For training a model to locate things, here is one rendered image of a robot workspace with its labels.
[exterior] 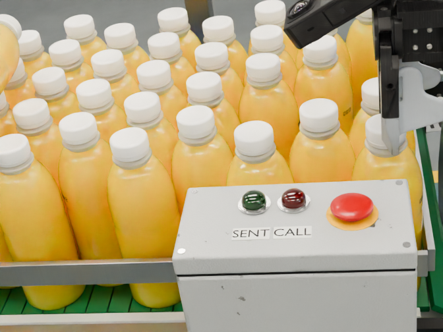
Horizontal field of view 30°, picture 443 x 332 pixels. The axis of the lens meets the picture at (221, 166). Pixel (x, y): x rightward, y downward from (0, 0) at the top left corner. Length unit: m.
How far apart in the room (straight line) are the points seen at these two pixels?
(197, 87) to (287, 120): 0.12
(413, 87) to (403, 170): 0.10
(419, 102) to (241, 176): 0.19
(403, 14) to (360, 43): 0.35
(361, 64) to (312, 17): 0.35
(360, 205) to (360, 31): 0.41
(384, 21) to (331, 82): 0.26
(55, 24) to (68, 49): 2.97
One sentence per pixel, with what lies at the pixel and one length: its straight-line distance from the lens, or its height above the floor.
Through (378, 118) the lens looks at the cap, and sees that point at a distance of 0.82.
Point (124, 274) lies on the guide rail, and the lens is 0.90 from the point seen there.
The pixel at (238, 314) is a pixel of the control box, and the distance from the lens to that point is 0.73.
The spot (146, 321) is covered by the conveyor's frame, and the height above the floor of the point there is 0.90.
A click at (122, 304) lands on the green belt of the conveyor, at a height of 0.90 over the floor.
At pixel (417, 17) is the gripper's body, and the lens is 0.72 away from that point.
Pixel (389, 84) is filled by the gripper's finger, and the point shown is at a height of 1.17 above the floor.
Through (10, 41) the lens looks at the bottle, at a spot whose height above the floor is 1.16.
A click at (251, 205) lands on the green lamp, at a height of 1.11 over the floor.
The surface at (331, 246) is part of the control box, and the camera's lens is 0.68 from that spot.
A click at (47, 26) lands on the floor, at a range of 4.01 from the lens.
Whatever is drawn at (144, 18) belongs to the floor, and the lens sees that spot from 3.89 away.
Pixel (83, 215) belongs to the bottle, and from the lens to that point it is 0.92.
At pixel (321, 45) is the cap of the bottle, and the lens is 0.96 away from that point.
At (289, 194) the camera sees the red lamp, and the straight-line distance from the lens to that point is 0.72.
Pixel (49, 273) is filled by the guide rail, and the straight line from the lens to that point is 0.92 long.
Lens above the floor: 1.54
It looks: 34 degrees down
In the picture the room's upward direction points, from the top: 9 degrees counter-clockwise
